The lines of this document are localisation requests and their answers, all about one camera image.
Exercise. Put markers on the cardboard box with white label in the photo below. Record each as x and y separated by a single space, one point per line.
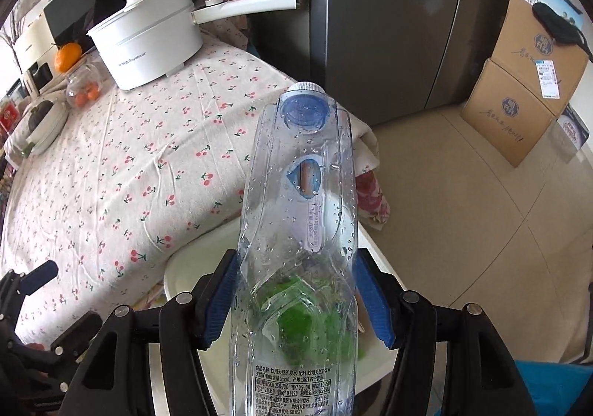
523 31

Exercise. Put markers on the white oval container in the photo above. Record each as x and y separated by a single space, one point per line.
46 131

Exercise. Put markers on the blue plastic stool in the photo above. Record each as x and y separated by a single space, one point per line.
546 388

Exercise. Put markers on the black eye mask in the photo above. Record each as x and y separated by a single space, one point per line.
560 29

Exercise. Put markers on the white electric pot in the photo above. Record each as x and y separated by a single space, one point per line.
148 45

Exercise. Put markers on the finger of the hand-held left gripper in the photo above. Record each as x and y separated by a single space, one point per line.
81 332
39 276

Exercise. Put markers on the orange fruit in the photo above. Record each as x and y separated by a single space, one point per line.
68 57

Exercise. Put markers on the clear plastic jar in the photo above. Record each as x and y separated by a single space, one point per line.
83 87

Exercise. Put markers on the cherry print tablecloth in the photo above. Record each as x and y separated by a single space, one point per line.
139 142

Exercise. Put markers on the grey refrigerator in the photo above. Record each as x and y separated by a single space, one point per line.
394 26

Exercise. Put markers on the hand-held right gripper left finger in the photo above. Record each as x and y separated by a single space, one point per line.
217 300

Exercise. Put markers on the clear plastic water bottle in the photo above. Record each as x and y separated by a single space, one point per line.
301 212

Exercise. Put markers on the white kitchen appliance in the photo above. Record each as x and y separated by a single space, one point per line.
32 43

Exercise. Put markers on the white plastic bin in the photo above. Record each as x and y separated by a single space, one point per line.
194 258

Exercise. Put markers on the red packet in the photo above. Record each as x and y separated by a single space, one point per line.
9 115

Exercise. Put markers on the green plastic bag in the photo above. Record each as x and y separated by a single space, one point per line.
363 352

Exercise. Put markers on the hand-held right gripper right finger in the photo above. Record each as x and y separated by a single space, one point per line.
375 300

